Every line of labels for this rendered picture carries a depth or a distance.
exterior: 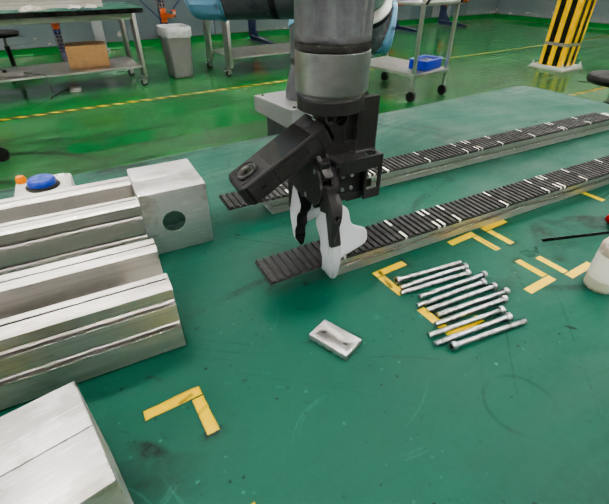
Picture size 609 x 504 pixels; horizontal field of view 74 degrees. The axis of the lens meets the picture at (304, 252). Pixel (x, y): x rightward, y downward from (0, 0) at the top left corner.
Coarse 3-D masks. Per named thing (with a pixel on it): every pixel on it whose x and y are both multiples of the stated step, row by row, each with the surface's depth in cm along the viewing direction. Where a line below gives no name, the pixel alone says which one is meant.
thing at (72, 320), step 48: (144, 240) 46; (0, 288) 39; (48, 288) 41; (96, 288) 44; (144, 288) 39; (0, 336) 34; (48, 336) 36; (96, 336) 38; (144, 336) 41; (0, 384) 36; (48, 384) 38
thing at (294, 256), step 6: (288, 252) 53; (294, 252) 53; (288, 258) 52; (294, 258) 52; (300, 258) 52; (294, 264) 51; (300, 264) 51; (306, 264) 51; (300, 270) 50; (306, 270) 50
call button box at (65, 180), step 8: (56, 176) 66; (64, 176) 66; (16, 184) 64; (24, 184) 63; (56, 184) 63; (64, 184) 63; (72, 184) 64; (16, 192) 61; (24, 192) 61; (32, 192) 61
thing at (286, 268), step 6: (270, 258) 52; (276, 258) 52; (282, 258) 52; (276, 264) 51; (282, 264) 51; (288, 264) 51; (282, 270) 50; (288, 270) 50; (294, 270) 50; (288, 276) 49; (294, 276) 50
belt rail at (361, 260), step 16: (608, 176) 75; (560, 192) 70; (576, 192) 73; (512, 208) 67; (528, 208) 68; (464, 224) 63; (480, 224) 64; (416, 240) 59; (432, 240) 60; (368, 256) 56; (384, 256) 57
